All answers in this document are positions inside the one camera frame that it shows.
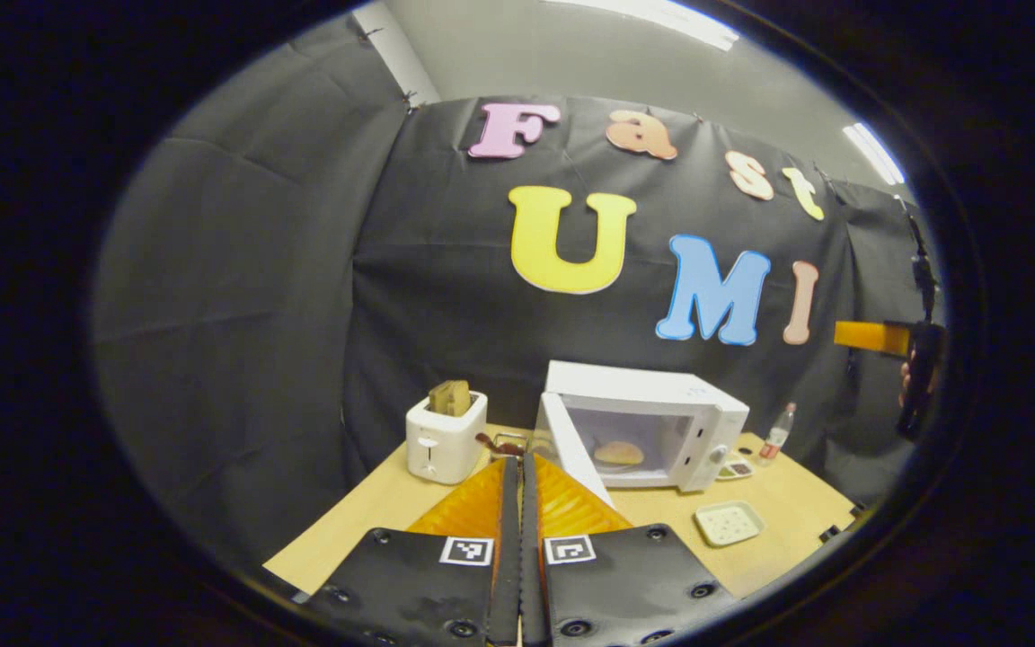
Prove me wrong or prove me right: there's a white microwave oven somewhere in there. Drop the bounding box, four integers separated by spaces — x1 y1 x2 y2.
533 360 750 509

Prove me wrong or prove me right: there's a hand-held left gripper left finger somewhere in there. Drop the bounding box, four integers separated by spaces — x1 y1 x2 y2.
306 456 520 646

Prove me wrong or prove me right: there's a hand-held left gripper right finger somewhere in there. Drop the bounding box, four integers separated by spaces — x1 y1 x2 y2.
519 452 739 647

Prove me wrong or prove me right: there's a white rectangular tray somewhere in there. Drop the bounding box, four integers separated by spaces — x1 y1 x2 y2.
694 501 765 548

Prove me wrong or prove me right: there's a red label plastic bottle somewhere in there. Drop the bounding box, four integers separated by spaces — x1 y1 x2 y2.
758 402 797 468

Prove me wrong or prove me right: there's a brown bread slice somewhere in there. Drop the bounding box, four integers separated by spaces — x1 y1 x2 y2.
428 379 473 418

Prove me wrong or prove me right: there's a white toaster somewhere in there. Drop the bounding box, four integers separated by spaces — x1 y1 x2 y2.
405 391 489 486

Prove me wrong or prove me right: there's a crumb-coated round bun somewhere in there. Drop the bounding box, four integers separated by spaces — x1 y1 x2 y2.
593 439 646 467

